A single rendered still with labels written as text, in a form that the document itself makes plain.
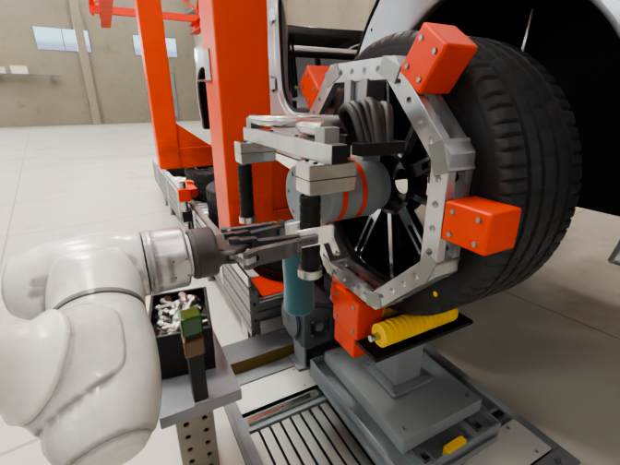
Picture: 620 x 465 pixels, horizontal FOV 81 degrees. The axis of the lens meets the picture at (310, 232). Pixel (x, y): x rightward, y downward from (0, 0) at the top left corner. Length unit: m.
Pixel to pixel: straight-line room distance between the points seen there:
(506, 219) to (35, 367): 0.60
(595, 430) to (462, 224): 1.17
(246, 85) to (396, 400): 1.03
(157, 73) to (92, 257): 2.63
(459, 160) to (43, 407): 0.61
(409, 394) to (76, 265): 0.97
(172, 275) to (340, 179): 0.29
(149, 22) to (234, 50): 1.96
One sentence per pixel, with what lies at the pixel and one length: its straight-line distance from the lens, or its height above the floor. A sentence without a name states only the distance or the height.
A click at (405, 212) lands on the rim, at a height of 0.79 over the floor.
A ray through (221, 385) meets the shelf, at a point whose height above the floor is 0.45.
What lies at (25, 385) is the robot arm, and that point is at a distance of 0.40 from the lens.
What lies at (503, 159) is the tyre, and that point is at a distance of 0.69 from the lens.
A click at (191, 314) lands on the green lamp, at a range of 0.74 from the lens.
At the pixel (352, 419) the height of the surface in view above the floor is 0.14.
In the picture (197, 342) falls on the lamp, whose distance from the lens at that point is 0.76.
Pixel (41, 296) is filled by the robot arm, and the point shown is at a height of 0.83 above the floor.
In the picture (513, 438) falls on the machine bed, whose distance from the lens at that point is 1.40.
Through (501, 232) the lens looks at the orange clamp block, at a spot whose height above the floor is 0.85.
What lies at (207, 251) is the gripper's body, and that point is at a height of 0.84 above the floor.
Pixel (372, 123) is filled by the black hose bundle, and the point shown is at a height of 1.01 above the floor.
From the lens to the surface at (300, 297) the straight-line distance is 0.99.
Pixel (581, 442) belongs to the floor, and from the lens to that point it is 1.62.
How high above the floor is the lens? 1.05
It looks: 20 degrees down
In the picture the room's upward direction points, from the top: straight up
